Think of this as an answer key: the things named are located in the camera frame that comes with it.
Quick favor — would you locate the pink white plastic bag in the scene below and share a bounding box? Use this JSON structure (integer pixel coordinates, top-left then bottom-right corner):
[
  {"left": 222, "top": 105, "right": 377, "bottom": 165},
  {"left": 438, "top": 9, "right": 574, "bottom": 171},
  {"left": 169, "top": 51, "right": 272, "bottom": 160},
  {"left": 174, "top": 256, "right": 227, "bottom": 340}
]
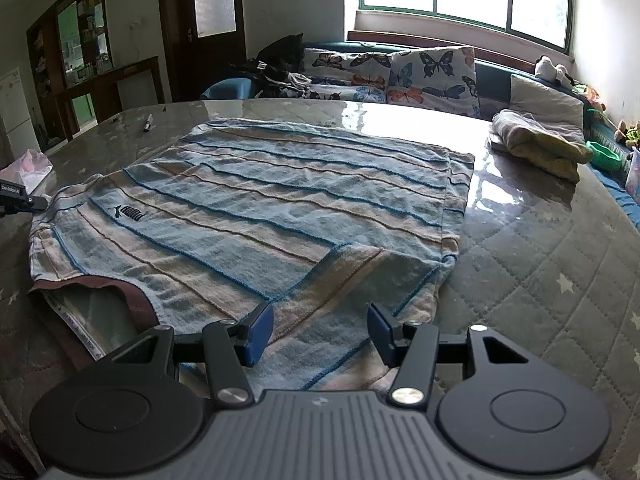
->
[{"left": 0, "top": 148, "right": 53, "bottom": 194}]

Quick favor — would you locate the dark wooden door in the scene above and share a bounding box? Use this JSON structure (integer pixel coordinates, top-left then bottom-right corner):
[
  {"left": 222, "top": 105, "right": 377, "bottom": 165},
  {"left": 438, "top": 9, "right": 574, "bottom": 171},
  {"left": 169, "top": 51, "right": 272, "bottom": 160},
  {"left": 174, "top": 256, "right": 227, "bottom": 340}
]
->
[{"left": 158, "top": 0, "right": 246, "bottom": 101}]

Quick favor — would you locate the colourful plush toys pile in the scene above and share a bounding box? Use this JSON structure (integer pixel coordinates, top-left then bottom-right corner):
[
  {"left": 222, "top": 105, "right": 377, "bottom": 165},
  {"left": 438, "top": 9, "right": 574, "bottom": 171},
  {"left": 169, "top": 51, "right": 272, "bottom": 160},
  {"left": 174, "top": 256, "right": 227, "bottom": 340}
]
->
[{"left": 573, "top": 82, "right": 639, "bottom": 148}]

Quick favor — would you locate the large butterfly pillow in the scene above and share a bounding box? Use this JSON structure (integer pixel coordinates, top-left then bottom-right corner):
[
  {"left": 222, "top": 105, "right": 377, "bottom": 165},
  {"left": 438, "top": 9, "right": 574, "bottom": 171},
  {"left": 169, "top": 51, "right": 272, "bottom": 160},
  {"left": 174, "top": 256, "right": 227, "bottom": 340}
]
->
[{"left": 386, "top": 46, "right": 480, "bottom": 118}]

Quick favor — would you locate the black marker pen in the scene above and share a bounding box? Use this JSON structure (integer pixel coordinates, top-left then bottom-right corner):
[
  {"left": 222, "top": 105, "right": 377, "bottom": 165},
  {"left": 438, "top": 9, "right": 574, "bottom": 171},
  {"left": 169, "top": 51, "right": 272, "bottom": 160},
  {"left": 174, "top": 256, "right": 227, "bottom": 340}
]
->
[{"left": 142, "top": 114, "right": 153, "bottom": 132}]

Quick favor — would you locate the white refrigerator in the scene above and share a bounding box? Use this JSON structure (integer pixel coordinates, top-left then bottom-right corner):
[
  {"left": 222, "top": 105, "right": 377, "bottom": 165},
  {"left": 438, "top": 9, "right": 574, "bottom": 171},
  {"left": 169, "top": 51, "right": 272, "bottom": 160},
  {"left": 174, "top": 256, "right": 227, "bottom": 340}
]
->
[{"left": 0, "top": 68, "right": 39, "bottom": 159}]

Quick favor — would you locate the dark wooden display cabinet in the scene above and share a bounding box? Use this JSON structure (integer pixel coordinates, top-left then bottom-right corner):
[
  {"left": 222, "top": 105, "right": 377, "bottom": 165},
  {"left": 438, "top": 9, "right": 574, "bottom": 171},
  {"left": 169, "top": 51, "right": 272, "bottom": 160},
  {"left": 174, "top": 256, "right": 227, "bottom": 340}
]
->
[{"left": 26, "top": 0, "right": 166, "bottom": 150}]

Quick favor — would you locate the green plastic bowl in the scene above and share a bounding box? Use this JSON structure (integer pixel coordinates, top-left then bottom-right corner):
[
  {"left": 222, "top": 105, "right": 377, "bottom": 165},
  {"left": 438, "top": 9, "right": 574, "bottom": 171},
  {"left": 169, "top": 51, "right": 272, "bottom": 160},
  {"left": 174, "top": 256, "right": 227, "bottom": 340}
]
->
[{"left": 587, "top": 141, "right": 623, "bottom": 172}]

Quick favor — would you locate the grey white pillow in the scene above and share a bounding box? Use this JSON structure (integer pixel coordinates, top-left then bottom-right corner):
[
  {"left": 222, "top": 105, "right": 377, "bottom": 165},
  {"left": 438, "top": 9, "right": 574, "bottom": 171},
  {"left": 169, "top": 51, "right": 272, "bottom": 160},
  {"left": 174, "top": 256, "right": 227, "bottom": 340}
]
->
[{"left": 510, "top": 74, "right": 585, "bottom": 129}]

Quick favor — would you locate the white plush toy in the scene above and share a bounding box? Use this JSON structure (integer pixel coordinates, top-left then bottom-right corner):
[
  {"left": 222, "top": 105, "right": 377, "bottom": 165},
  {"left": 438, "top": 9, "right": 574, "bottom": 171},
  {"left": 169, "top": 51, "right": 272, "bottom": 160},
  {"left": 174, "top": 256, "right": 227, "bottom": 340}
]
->
[{"left": 535, "top": 55, "right": 575, "bottom": 90}]

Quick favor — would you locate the folded yellow grey blanket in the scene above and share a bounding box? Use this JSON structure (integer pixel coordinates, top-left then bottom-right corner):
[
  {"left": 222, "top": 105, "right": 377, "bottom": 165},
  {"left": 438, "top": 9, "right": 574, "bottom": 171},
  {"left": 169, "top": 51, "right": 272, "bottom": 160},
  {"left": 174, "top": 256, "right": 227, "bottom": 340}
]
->
[{"left": 491, "top": 110, "right": 592, "bottom": 183}]

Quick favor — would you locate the long butterfly cushion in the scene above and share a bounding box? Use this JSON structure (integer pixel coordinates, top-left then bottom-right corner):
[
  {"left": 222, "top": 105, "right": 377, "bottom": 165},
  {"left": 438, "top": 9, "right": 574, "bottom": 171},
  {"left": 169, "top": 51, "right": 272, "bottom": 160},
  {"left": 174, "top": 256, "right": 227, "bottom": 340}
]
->
[{"left": 278, "top": 48, "right": 392, "bottom": 104}]

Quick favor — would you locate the blue corner sofa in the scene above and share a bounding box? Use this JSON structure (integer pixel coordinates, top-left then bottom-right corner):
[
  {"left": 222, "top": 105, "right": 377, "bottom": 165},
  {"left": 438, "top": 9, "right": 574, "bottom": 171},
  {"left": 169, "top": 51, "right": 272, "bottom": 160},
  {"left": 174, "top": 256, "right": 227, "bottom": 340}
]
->
[{"left": 202, "top": 41, "right": 639, "bottom": 228}]

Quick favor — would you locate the black bag on sofa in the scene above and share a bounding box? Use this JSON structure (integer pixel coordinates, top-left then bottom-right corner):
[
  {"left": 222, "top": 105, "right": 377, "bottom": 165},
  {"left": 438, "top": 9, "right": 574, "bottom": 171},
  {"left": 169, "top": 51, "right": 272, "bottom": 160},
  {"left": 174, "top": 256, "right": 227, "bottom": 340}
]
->
[{"left": 232, "top": 32, "right": 305, "bottom": 84}]

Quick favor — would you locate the blue beige striped shirt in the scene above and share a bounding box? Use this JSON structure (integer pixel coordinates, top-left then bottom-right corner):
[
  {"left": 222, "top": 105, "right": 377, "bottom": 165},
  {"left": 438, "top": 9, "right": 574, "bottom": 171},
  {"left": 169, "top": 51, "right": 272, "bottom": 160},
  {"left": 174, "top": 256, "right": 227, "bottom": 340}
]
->
[{"left": 29, "top": 118, "right": 474, "bottom": 391}]

